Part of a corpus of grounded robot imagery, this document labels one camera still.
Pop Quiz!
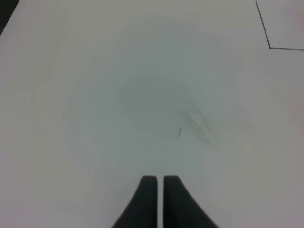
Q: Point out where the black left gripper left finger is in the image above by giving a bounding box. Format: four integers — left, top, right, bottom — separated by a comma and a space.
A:
113, 176, 158, 228

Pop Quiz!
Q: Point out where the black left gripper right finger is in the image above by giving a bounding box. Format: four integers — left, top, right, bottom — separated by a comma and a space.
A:
163, 176, 218, 228

